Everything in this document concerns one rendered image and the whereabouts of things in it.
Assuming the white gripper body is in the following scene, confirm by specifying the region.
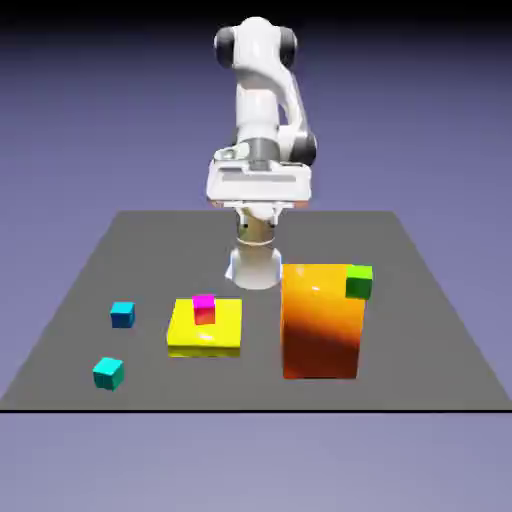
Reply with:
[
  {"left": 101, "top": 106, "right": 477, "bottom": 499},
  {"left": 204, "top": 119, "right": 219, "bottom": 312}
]
[{"left": 205, "top": 159, "right": 314, "bottom": 210}]

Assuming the small magenta cube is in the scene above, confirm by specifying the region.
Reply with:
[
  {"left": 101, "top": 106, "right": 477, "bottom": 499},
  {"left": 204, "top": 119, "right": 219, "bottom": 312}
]
[{"left": 191, "top": 294, "right": 217, "bottom": 326}]

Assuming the small green cube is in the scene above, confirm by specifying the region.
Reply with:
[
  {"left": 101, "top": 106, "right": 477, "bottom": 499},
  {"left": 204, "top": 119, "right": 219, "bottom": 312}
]
[{"left": 344, "top": 264, "right": 374, "bottom": 302}]

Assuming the small blue cube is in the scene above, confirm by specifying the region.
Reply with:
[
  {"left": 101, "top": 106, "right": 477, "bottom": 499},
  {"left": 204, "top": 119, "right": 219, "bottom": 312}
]
[{"left": 109, "top": 301, "right": 136, "bottom": 330}]

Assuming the small cyan cube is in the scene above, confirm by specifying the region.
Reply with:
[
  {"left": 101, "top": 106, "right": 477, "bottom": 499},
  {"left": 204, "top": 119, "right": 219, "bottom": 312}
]
[{"left": 92, "top": 356, "right": 126, "bottom": 392}]

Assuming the large yellow box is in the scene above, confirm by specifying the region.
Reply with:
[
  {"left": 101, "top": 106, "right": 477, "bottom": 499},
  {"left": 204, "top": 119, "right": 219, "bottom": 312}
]
[{"left": 166, "top": 298, "right": 244, "bottom": 359}]

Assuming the large orange box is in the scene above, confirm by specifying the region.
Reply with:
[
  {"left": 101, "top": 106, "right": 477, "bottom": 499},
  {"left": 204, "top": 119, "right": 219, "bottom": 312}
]
[{"left": 280, "top": 262, "right": 368, "bottom": 380}]

